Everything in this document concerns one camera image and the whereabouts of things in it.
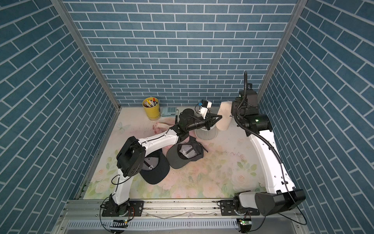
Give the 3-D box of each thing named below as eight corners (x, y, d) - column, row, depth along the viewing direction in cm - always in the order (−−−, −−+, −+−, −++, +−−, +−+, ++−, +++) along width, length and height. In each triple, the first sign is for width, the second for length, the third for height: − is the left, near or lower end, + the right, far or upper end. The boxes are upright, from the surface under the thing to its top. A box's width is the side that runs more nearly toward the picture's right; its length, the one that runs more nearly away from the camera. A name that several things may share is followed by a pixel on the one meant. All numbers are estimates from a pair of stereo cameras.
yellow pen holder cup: (145, 120, 114) (140, 107, 103) (148, 110, 121) (144, 97, 110) (160, 120, 114) (156, 107, 103) (162, 110, 121) (159, 97, 110)
